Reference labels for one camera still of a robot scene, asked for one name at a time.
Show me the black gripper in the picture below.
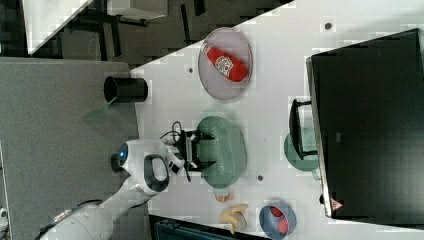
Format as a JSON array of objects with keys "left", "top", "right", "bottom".
[{"left": 176, "top": 130, "right": 216, "bottom": 172}]

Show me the green plastic strainer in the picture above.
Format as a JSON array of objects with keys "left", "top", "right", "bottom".
[{"left": 197, "top": 116, "right": 247, "bottom": 189}]

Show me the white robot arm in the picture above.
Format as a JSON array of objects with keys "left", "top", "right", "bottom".
[{"left": 34, "top": 130, "right": 212, "bottom": 240}]

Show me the yellow banana toy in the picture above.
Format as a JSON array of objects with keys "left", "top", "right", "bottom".
[{"left": 218, "top": 204, "right": 248, "bottom": 234}]

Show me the black cylinder cup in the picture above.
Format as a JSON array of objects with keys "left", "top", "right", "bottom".
[
  {"left": 110, "top": 154, "right": 121, "bottom": 173},
  {"left": 103, "top": 76, "right": 148, "bottom": 103}
]

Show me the dark teal crate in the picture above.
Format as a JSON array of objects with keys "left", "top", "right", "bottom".
[{"left": 149, "top": 214, "right": 269, "bottom": 240}]

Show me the red ketchup bottle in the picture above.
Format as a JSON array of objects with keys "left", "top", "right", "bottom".
[{"left": 202, "top": 43, "right": 248, "bottom": 82}]

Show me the blue bowl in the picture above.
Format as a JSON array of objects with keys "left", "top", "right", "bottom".
[{"left": 258, "top": 199, "right": 297, "bottom": 240}]

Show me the green mug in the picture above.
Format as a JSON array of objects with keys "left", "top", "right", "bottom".
[{"left": 284, "top": 128, "right": 321, "bottom": 181}]

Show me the red strawberry toy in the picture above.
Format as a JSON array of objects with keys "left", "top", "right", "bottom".
[{"left": 270, "top": 206, "right": 289, "bottom": 234}]

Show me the grey round plate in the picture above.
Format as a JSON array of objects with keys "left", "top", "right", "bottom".
[{"left": 198, "top": 27, "right": 253, "bottom": 101}]

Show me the green plastic spatula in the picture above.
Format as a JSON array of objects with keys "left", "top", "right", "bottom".
[{"left": 82, "top": 98, "right": 116, "bottom": 121}]

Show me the black toaster oven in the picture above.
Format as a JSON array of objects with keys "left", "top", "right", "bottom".
[{"left": 289, "top": 28, "right": 424, "bottom": 229}]

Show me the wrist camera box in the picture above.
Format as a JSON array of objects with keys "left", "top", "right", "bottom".
[{"left": 166, "top": 146, "right": 185, "bottom": 175}]

